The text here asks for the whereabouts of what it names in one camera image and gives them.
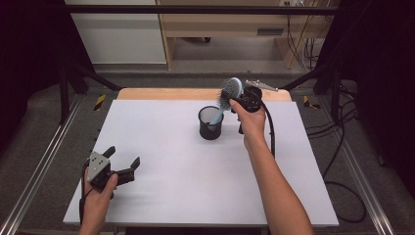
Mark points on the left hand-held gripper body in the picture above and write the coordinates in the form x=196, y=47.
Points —
x=98, y=166

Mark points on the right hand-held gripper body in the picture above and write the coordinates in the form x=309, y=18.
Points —
x=253, y=99

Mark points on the light blue hairbrush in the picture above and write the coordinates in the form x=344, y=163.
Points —
x=233, y=85

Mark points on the black mesh cup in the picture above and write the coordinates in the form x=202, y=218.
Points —
x=210, y=133

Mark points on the person's right hand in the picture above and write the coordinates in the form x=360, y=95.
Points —
x=253, y=125

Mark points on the person's left hand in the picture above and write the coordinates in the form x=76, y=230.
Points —
x=96, y=202

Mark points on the white table board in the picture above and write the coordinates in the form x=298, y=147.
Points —
x=182, y=182

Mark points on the wooden table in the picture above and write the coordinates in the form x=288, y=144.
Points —
x=169, y=94

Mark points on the light wooden desk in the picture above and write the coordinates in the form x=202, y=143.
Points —
x=221, y=23

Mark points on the white cabinet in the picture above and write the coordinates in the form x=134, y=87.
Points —
x=120, y=39

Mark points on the black curtain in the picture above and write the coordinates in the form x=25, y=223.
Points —
x=381, y=65
x=29, y=49

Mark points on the aluminium rail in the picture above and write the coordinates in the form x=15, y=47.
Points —
x=36, y=169
x=368, y=196

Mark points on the black metal frame stand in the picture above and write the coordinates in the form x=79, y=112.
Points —
x=335, y=94
x=64, y=98

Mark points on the black horizontal frame bar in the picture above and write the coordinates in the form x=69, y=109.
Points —
x=195, y=9

